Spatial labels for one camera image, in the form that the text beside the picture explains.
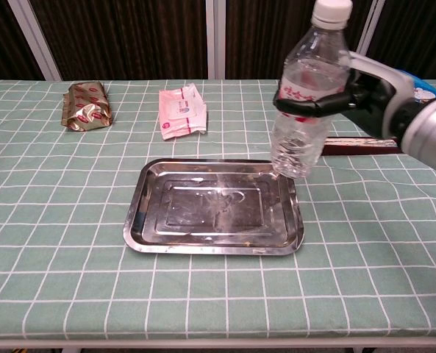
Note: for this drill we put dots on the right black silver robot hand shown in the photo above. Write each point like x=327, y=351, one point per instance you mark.
x=375, y=110

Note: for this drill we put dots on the small transparent plastic bottle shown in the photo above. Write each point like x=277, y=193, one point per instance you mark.
x=306, y=147

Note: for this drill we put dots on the blue pump dispenser bottle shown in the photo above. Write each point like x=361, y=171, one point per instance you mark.
x=427, y=92

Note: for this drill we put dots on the rectangular stainless steel tray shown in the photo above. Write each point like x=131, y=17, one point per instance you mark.
x=214, y=206

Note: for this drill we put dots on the pink wet wipes packet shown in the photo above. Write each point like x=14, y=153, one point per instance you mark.
x=179, y=112

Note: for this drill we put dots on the gold foil snack packet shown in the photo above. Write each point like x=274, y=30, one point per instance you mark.
x=87, y=106

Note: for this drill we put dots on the green checked tablecloth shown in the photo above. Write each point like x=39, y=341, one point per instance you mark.
x=56, y=220

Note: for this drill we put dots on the white divider frame post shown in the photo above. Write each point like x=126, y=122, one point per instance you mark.
x=37, y=40
x=368, y=25
x=215, y=36

